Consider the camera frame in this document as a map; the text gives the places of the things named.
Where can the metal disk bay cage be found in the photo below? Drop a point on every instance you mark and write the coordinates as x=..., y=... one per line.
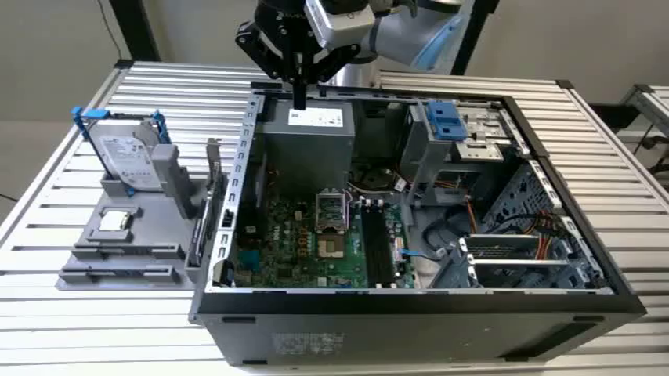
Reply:
x=497, y=246

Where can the CPU socket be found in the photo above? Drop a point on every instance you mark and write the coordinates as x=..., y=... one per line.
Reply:
x=330, y=246

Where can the grey power supply unit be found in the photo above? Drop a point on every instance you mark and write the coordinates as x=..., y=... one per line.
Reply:
x=308, y=156

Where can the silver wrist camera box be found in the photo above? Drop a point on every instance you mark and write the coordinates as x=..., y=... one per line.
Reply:
x=345, y=23

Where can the metal drive bay cage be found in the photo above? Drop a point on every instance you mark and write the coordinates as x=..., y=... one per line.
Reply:
x=423, y=156

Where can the neighbouring aluminium table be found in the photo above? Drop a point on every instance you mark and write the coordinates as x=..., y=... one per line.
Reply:
x=648, y=98

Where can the black table bracket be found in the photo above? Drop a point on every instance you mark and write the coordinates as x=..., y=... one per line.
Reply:
x=617, y=115

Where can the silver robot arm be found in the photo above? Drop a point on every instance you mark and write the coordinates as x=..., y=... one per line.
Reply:
x=397, y=35

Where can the green motherboard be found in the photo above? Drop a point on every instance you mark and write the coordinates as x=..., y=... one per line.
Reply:
x=292, y=270

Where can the black PC case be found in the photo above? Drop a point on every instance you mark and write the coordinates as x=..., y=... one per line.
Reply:
x=366, y=333

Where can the blue plastic drive latch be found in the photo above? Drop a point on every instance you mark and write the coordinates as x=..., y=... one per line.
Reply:
x=443, y=121

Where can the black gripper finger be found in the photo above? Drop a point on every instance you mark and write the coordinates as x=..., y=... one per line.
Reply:
x=256, y=47
x=339, y=58

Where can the grey parts rack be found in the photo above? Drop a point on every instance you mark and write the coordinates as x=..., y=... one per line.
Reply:
x=156, y=231

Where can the black expansion slot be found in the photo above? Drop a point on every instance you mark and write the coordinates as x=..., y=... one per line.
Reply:
x=251, y=215

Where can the silver CPU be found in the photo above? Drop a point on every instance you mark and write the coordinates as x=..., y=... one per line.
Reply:
x=115, y=222

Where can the black square chip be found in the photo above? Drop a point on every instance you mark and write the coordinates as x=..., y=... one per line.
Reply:
x=284, y=273

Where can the black table corner cap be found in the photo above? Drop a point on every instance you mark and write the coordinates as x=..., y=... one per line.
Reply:
x=564, y=84
x=123, y=63

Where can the black stand post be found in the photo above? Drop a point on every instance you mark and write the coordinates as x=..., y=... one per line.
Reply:
x=138, y=31
x=473, y=31

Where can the hard disk in blue carrier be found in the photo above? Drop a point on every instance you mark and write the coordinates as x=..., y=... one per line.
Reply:
x=126, y=156

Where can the beige multi-pin power socket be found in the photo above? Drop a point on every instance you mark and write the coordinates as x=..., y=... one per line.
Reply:
x=399, y=254

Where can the white four-pin power socket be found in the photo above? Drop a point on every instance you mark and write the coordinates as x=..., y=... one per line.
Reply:
x=298, y=215

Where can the RAM slot with white latches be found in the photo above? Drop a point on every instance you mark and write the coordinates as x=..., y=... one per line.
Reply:
x=387, y=243
x=375, y=243

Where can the blue expansion slot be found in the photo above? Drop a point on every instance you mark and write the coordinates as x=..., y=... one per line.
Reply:
x=250, y=260

